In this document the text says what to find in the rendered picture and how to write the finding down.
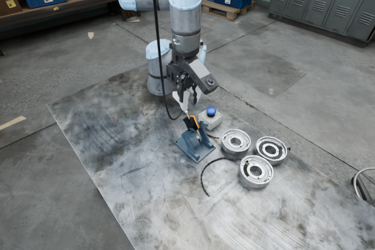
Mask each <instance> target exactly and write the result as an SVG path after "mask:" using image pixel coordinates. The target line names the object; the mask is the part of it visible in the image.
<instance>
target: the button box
mask: <svg viewBox="0 0 375 250"><path fill-rule="evenodd" d="M222 119H223V115H222V114H220V113H219V112H217V111H216V113H215V114H213V115H210V114H207V112H206V110H205V111H203V112H201V113H200V114H199V122H200V121H204V124H208V126H207V127H206V128H207V129H208V130H209V131H211V130H212V129H214V128H215V127H216V126H218V125H220V124H221V123H222Z"/></svg>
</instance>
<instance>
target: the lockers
mask: <svg viewBox="0 0 375 250"><path fill-rule="evenodd" d="M267 12H269V16H268V18H271V19H274V20H277V21H280V22H283V23H286V24H289V25H293V26H296V27H299V28H302V29H305V30H308V31H311V32H314V33H318V34H320V35H324V36H327V37H330V38H333V39H336V40H339V41H343V42H346V43H348V44H351V45H355V46H358V47H361V48H365V47H366V46H367V45H368V44H369V43H370V42H371V41H372V40H374V38H375V0H270V3H269V6H268V11H267Z"/></svg>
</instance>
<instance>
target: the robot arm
mask: <svg viewBox="0 0 375 250"><path fill-rule="evenodd" d="M156 2H157V10H158V11H170V18H171V33H172V42H171V41H170V40H167V39H160V49H161V61H162V72H163V78H164V88H165V95H169V94H171V93H172V96H173V97H174V98H175V99H176V100H177V101H178V102H179V104H180V107H181V109H182V110H183V111H184V112H185V111H186V110H187V109H188V97H189V95H190V92H189V91H188V90H186V88H188V89H189V90H190V91H191V92H192V93H193V96H194V105H196V104H197V102H198V100H199V98H200V95H201V91H202V92H203V93H204V94H205V95H207V94H209V93H211V92H213V91H214V90H215V89H216V88H217V87H218V86H219V83H218V82H217V81H216V79H215V78H214V77H213V76H212V75H211V73H210V72H209V70H208V69H207V68H206V67H205V66H204V61H205V55H206V45H203V40H202V39H201V2H202V0H156ZM119 4H120V5H121V7H122V8H123V9H125V10H134V11H154V9H153V0H119ZM146 58H147V65H148V72H149V76H148V81H147V89H148V91H149V92H150V93H151V94H154V95H159V96H163V92H162V84H161V75H160V65H159V59H158V48H157V40H156V41H153V42H151V43H149V44H148V45H147V47H146ZM177 85H178V86H177ZM176 89H177V91H176V92H175V90H176Z"/></svg>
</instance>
